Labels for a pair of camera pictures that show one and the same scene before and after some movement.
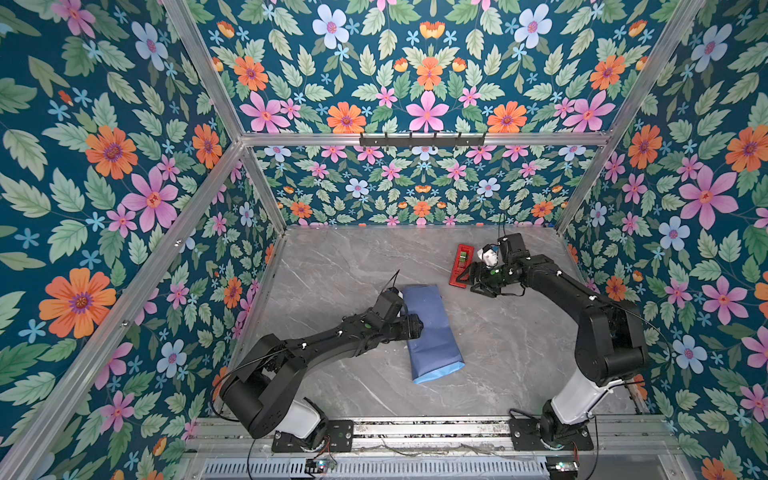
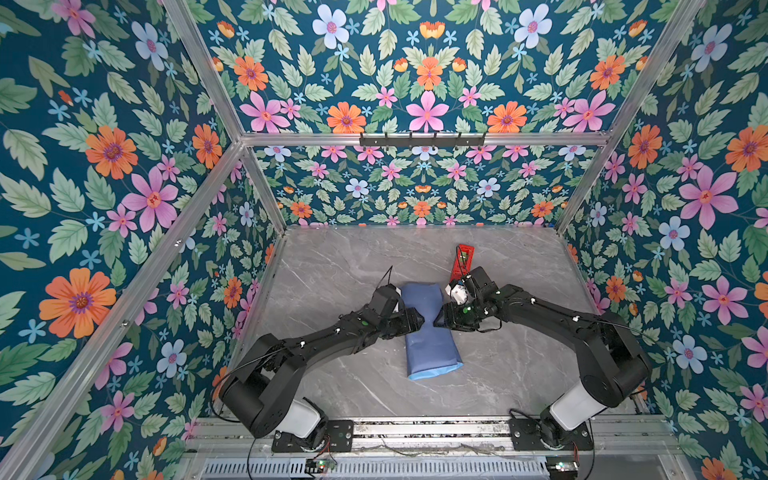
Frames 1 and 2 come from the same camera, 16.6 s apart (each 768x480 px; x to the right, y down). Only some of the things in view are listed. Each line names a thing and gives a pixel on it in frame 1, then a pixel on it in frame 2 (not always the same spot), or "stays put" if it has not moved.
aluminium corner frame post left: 187,29 stays put
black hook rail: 421,141 stays put
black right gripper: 474,267 to 450,319
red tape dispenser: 464,257 stays put
